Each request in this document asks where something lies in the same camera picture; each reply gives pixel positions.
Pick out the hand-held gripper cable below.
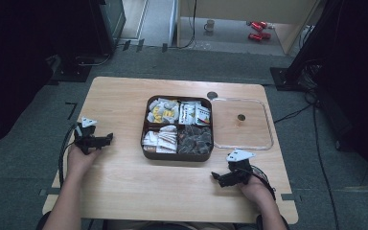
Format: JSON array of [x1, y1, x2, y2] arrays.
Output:
[[57, 123, 79, 188], [250, 165, 278, 201]]

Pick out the transparent box lid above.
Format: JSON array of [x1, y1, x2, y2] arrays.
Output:
[[210, 97, 274, 151]]

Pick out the black cabinet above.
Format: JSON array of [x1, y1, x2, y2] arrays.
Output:
[[87, 0, 127, 56]]

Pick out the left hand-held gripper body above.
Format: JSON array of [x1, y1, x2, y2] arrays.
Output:
[[73, 116, 101, 156]]

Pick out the right hand-held gripper cable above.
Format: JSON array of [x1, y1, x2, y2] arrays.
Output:
[[250, 165, 278, 201]]

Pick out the brown compartment box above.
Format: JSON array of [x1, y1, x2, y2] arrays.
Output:
[[140, 94, 215, 163]]

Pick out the red can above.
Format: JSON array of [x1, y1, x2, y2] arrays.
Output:
[[246, 20, 269, 33]]

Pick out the grey mug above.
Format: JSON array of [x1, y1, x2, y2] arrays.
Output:
[[203, 19, 216, 33]]

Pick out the left hand-held gripper cable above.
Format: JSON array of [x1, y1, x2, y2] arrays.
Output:
[[57, 123, 79, 188]]

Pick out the black stand base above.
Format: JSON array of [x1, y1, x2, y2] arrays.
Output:
[[269, 66, 305, 92]]

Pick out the pile of yellow white packets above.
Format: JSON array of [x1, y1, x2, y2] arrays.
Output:
[[147, 97, 180, 125]]

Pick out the black floor cable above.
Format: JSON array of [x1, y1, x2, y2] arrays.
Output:
[[273, 58, 341, 230]]

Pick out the person's left hand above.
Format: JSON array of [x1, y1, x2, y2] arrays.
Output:
[[67, 144, 103, 180]]

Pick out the row of white printed packets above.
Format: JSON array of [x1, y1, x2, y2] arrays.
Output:
[[178, 101, 212, 127]]

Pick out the pile of dark packets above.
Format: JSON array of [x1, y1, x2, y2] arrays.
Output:
[[176, 124, 213, 156]]

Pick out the stack of white brown packets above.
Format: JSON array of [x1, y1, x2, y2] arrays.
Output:
[[142, 125, 178, 154]]

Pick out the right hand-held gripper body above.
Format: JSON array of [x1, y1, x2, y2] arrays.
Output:
[[225, 149, 257, 186]]

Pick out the black hanging cable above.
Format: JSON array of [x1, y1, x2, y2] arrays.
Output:
[[169, 0, 198, 50]]

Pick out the wooden shelf unit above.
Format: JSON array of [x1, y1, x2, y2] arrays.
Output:
[[175, 0, 321, 58]]

